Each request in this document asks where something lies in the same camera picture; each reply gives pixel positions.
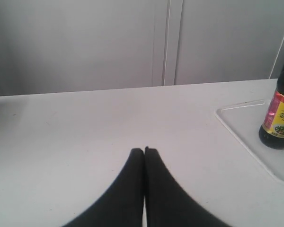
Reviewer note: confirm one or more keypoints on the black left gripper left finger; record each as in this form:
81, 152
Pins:
121, 205

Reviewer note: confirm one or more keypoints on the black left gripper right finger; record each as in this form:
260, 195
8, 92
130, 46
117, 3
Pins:
167, 204

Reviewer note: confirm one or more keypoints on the dark soy sauce bottle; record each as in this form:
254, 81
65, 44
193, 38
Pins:
271, 132

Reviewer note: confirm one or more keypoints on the white plastic tray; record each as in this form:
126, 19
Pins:
243, 122

